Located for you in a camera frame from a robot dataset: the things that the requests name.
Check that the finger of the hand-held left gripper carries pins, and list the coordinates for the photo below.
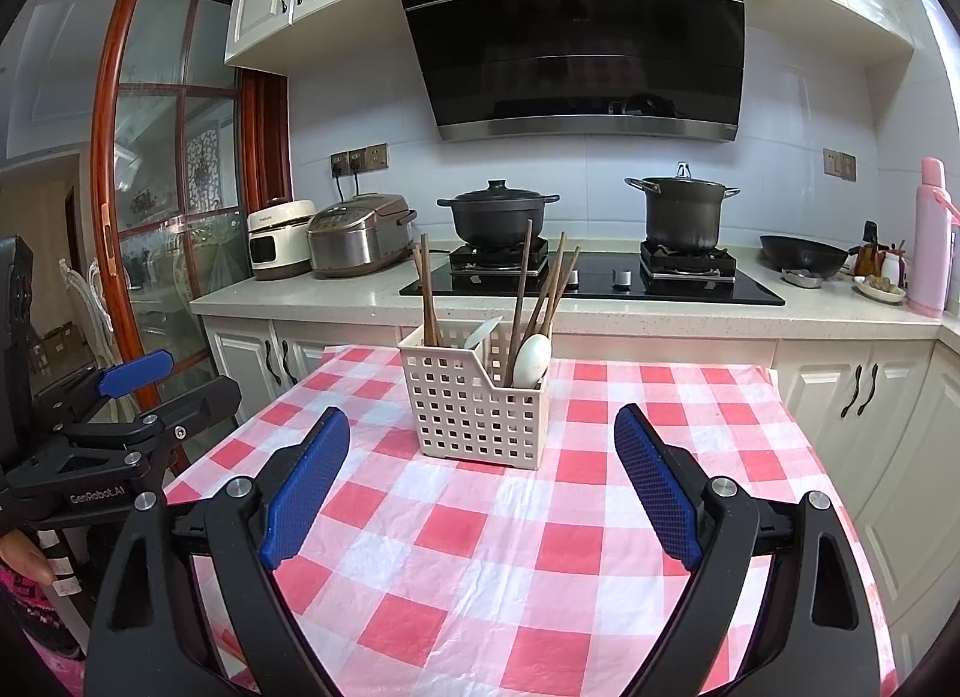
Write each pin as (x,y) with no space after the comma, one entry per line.
(187,404)
(135,371)

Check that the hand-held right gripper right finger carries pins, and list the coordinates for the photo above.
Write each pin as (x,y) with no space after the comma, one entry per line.
(660,494)

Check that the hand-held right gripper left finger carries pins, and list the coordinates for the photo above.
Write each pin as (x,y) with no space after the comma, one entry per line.
(307,487)

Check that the white plastic utensil basket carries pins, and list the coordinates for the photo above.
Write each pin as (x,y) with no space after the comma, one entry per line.
(480,458)

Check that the white ceramic soup spoon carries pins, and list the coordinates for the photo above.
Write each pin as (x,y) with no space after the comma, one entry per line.
(532,359)
(480,333)

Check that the person's left forearm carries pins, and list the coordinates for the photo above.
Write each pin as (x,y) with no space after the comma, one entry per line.
(30,629)

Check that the person's left hand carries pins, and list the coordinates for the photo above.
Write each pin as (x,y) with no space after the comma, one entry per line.
(22,554)

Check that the white ornate dining chair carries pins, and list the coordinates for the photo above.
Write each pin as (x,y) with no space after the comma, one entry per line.
(79,292)

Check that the beige kitchen countertop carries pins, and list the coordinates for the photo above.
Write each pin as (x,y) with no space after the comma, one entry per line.
(300,301)

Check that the red white checkered tablecloth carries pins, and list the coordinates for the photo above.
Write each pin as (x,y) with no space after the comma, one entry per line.
(487,554)

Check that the white countertop cooker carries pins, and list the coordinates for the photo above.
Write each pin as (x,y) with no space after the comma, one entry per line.
(277,239)

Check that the wooden framed glass door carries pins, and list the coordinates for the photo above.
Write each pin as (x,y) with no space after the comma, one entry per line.
(161,165)

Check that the black glass gas stove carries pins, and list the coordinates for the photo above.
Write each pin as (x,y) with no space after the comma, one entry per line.
(600,288)

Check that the silver rice cooker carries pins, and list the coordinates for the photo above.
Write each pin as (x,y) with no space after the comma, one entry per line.
(356,236)

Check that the small metal dish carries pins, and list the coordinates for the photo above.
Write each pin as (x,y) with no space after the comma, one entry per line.
(806,278)

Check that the black wok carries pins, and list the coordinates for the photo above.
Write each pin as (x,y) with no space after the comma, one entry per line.
(802,253)

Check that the black stock pot with lid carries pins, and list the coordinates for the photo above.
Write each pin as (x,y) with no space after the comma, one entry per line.
(679,213)

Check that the brown bottle with black cap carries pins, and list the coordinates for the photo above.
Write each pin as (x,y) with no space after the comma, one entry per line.
(868,253)

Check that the small white jar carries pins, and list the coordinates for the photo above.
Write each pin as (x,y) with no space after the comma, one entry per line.
(890,269)

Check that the black casserole pot with lid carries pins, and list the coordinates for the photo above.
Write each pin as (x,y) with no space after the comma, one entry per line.
(495,217)

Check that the pink thermos flask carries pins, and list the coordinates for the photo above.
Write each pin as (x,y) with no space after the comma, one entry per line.
(930,239)

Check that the black range hood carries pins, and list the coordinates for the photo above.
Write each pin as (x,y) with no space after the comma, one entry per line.
(570,30)

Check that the triple wall power socket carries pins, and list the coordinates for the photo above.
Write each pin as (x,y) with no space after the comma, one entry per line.
(371,159)

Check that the wall switch panel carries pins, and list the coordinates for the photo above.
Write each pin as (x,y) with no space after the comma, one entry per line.
(838,165)

